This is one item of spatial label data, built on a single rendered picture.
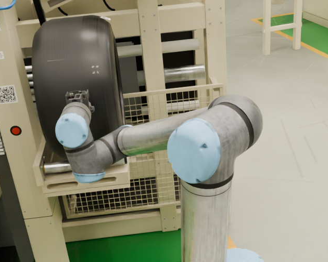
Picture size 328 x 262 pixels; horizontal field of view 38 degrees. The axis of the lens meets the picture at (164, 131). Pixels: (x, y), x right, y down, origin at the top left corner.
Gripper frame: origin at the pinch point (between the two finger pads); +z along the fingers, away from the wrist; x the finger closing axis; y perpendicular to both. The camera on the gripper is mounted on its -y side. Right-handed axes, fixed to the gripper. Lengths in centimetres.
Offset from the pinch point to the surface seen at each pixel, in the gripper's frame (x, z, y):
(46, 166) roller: 21.3, 18.1, -29.4
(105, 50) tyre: -9.7, 10.5, 16.3
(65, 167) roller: 13.6, 17.5, -30.9
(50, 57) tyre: 9.9, 7.3, 16.2
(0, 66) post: 31.3, 19.8, 12.8
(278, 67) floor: -176, 353, -81
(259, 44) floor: -177, 440, -70
